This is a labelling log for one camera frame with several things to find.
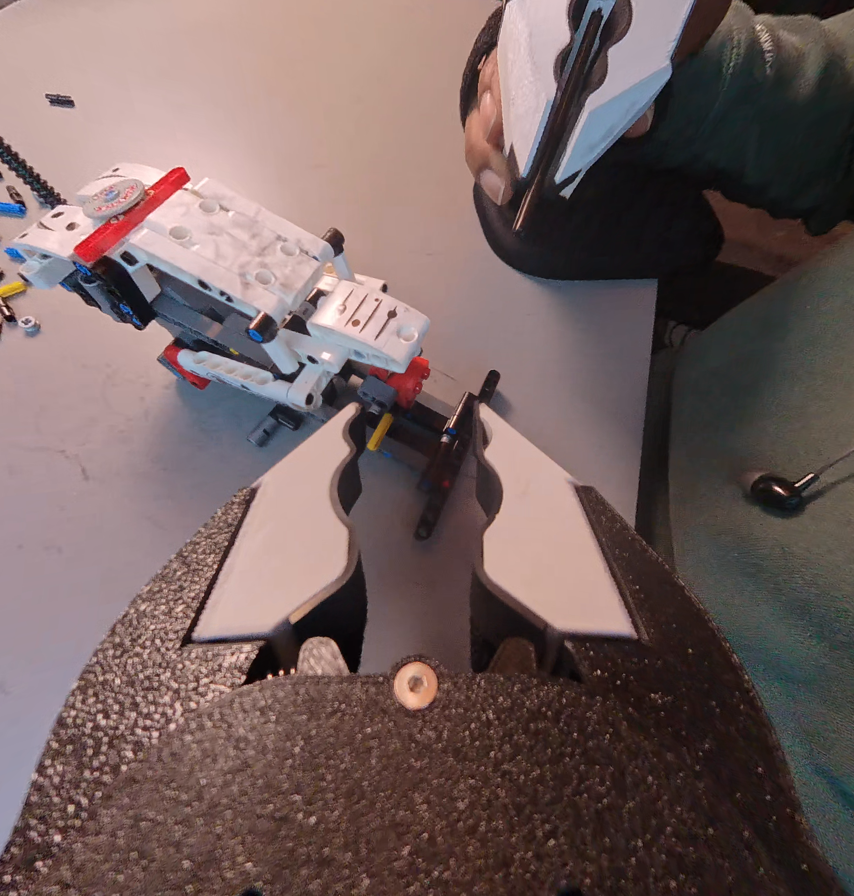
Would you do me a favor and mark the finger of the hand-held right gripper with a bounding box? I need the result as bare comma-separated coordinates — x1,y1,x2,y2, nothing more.
553,0,699,200
494,0,585,183

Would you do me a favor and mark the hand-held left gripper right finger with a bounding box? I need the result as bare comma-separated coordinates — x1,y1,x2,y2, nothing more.
469,404,641,644

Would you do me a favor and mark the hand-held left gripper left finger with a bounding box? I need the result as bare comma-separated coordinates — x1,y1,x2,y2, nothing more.
191,404,367,646

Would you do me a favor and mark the long black brick axle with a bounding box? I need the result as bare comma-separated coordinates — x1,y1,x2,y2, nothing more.
511,0,613,233

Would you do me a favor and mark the toy brick vehicle model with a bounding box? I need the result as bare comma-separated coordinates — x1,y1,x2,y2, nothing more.
7,164,503,543

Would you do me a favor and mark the person's right forearm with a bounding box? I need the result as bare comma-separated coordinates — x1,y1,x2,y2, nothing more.
637,0,854,236

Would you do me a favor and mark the grey desk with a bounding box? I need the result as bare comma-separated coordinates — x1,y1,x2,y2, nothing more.
0,0,662,876

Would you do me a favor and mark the person's right hand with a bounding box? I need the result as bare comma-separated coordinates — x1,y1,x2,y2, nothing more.
462,47,523,211

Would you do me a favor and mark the person's green sweater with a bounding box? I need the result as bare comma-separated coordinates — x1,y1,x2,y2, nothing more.
637,217,854,896

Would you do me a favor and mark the pile of small brick parts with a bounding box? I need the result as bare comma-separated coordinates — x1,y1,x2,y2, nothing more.
0,154,42,340

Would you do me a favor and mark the black earphone cable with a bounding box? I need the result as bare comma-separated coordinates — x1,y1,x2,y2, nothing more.
742,437,854,512

